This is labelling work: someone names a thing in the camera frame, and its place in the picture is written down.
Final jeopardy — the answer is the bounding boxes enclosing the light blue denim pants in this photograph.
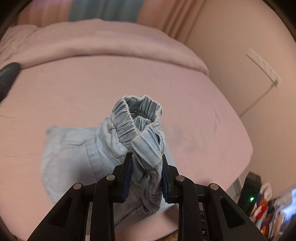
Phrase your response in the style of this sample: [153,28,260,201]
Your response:
[41,95,174,231]

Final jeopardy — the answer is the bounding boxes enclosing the black device green light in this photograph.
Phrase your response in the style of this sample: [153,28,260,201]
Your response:
[237,172,262,216]

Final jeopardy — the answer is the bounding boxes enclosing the colourful items on floor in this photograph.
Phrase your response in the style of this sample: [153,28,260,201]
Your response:
[250,183,295,241]

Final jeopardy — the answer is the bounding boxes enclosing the pink bed sheet mattress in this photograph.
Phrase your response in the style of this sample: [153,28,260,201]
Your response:
[1,56,253,240]

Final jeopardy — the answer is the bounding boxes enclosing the black object on bed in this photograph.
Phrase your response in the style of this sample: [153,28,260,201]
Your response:
[0,62,21,102]

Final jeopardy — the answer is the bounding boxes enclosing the pink folded duvet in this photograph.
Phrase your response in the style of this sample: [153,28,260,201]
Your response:
[1,19,209,75]

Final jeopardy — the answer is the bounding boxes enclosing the colourful striped curtain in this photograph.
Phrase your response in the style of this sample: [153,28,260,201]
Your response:
[16,0,205,43]

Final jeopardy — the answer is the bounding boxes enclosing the white power strip on wall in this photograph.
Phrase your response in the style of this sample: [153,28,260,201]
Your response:
[246,49,282,87]

